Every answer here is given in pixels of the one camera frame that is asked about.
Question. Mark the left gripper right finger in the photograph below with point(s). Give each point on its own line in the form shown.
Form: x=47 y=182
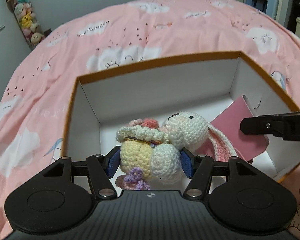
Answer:
x=198 y=168

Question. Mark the pink card box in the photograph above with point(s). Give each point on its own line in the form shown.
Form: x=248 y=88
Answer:
x=247 y=146

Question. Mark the orange cardboard storage box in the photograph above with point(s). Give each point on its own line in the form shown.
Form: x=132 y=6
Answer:
x=204 y=83

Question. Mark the crochet bunny doll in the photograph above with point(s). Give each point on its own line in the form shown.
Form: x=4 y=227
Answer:
x=152 y=152

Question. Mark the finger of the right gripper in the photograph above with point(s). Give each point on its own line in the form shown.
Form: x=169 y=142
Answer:
x=285 y=126

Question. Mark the pink cloud-print bedsheet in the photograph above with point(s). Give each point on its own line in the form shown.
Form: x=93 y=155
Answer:
x=35 y=102

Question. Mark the clear tube of plush toys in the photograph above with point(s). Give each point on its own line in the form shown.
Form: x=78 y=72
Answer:
x=27 y=20

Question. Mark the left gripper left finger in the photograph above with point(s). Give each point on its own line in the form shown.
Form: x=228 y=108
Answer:
x=101 y=168

